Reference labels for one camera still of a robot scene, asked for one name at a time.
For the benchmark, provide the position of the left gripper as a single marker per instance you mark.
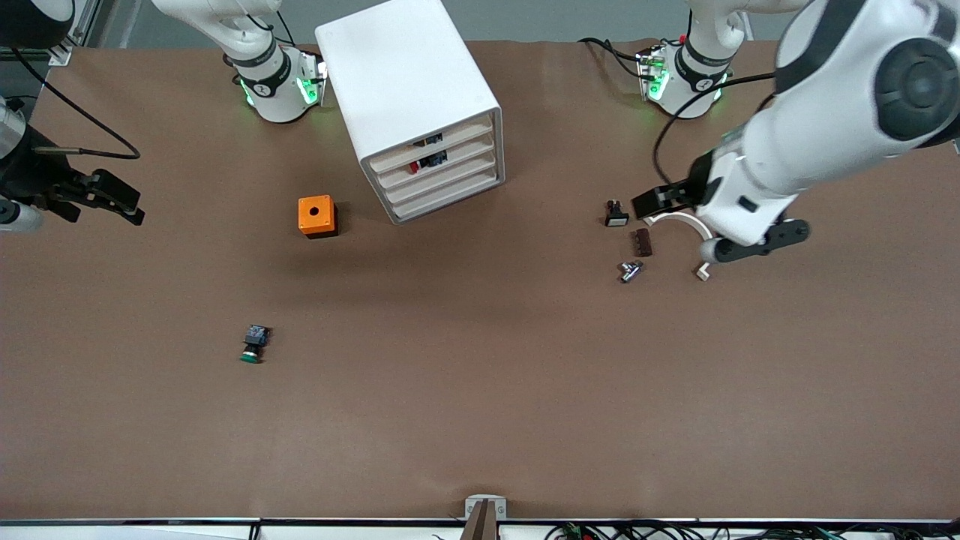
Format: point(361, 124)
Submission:
point(686, 192)

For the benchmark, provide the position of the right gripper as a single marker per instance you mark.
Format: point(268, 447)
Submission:
point(31, 178)

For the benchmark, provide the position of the red push button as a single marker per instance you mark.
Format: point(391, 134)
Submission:
point(433, 159)

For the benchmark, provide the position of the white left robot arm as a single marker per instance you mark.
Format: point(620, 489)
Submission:
point(825, 112)

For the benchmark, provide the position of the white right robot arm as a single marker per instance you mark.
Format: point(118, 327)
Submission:
point(277, 97)

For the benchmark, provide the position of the black white square push button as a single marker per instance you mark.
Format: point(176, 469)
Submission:
point(616, 217)

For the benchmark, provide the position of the green push button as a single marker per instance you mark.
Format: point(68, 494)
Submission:
point(255, 339)

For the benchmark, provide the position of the brown terminal block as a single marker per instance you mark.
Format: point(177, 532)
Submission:
point(643, 243)

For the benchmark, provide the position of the small dark electronic component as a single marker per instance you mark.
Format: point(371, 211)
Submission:
point(429, 140)

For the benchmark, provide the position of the white table edge strip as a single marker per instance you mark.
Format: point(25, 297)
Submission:
point(150, 532)

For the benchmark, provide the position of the white curved plastic bracket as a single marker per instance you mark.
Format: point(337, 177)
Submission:
point(703, 274)

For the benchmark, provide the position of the silver metal key switch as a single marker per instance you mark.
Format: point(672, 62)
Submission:
point(630, 271)

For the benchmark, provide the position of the aluminium frame profile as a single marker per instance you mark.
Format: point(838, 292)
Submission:
point(61, 54)

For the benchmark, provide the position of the orange button enclosure box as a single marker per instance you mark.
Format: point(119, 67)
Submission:
point(315, 214)

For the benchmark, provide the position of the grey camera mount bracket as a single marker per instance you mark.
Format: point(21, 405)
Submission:
point(485, 517)

